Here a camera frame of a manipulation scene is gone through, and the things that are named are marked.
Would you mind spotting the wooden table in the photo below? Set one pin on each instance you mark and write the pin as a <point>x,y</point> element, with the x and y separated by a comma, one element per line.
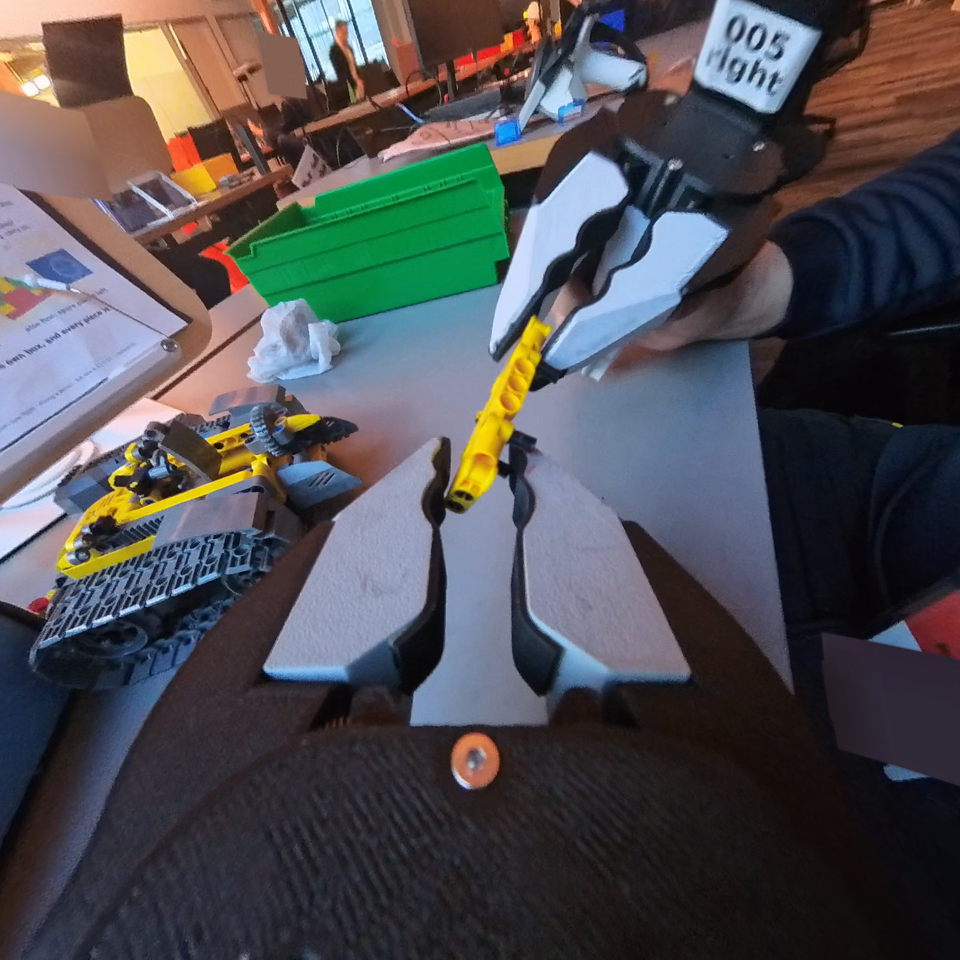
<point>450,143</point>

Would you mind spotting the spare grey gripper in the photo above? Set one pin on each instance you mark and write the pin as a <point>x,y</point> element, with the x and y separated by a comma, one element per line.
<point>585,68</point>

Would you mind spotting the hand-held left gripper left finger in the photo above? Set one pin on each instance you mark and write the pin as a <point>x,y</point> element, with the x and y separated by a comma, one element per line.
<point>360,586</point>

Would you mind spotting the yellow grey toy bulldozer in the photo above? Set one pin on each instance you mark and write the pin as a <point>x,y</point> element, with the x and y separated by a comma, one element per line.
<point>180,541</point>

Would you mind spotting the red storage bin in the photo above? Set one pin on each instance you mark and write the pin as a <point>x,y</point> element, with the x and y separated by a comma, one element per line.
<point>181,150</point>

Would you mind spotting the grey desk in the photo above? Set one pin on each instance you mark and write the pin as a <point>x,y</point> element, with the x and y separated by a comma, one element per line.
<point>660,451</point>

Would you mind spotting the yellow storage bin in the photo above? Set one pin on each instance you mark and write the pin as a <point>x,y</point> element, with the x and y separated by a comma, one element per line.
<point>195,178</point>

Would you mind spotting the crumpled white tissue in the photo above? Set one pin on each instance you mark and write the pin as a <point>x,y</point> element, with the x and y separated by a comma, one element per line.
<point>296,342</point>

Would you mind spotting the person's right forearm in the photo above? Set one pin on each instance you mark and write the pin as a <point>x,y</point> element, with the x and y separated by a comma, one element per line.
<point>869,240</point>

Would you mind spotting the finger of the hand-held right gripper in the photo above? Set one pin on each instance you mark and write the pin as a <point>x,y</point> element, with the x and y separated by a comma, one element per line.
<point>645,286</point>
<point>562,226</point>

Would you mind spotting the instruction sheet board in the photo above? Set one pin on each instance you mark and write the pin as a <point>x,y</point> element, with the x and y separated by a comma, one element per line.
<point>60,316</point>

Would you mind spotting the yellow toy beam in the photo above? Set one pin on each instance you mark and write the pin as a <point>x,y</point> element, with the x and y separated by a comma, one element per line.
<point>492,421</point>

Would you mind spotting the person's dark blue jacket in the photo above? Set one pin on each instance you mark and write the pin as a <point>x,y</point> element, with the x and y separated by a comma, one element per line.
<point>869,526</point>

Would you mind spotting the person's right hand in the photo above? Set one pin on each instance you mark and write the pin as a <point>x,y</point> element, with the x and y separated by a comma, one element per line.
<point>720,308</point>

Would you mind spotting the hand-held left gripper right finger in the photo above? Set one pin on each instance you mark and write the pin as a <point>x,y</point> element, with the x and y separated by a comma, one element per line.
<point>600,586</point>

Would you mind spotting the green plastic bin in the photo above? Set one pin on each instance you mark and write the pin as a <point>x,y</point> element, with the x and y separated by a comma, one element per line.
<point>375,240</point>

